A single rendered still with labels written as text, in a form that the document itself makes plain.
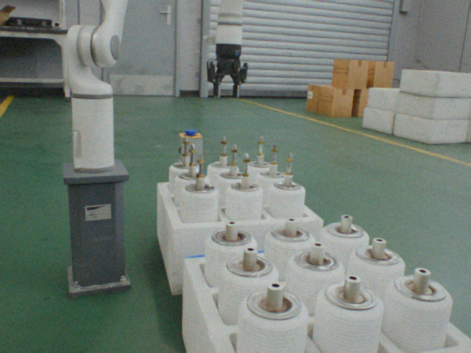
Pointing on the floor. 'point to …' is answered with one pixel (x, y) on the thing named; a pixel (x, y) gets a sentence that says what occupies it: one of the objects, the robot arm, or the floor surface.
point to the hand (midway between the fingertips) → (227, 93)
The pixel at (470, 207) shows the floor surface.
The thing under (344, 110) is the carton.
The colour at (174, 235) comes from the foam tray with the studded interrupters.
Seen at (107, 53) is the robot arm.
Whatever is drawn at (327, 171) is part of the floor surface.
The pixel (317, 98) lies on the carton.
